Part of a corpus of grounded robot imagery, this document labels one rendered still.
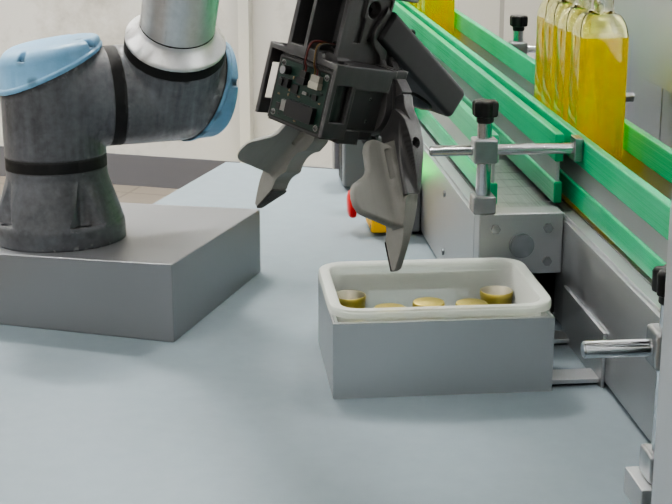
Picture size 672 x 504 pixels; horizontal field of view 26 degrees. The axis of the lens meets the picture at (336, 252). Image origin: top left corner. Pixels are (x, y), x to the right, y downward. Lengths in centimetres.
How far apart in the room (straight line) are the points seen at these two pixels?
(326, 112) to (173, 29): 65
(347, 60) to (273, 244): 98
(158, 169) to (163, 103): 389
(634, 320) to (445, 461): 23
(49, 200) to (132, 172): 395
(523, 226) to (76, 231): 50
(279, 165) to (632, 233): 46
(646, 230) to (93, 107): 63
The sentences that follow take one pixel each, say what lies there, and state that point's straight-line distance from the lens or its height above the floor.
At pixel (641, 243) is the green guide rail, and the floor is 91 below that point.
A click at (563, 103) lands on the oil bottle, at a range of 175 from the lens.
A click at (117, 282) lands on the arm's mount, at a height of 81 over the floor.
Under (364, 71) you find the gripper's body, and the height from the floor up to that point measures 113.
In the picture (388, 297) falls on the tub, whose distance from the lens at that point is 158.
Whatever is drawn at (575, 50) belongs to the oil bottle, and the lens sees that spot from 170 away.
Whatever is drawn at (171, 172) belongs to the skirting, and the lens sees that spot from 554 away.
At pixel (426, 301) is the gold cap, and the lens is 153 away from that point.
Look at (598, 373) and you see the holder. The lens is 150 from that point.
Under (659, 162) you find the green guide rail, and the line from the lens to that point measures 160.
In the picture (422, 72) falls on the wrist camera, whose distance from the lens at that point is 108.
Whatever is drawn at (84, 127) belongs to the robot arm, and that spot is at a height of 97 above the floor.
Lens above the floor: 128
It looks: 16 degrees down
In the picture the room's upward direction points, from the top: straight up
